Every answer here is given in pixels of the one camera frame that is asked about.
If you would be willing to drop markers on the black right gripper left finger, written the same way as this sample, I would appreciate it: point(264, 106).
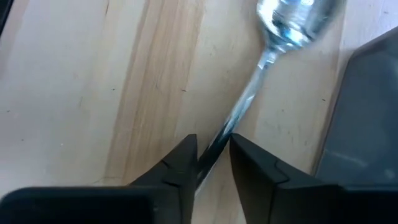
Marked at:
point(93, 205)

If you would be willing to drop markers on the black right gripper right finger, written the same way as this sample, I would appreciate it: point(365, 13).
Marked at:
point(311, 205)

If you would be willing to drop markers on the long all-steel spoon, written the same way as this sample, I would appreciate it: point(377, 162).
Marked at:
point(289, 25)

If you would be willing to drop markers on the dark grey translucent plastic bin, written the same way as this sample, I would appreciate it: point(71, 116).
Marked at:
point(367, 124)

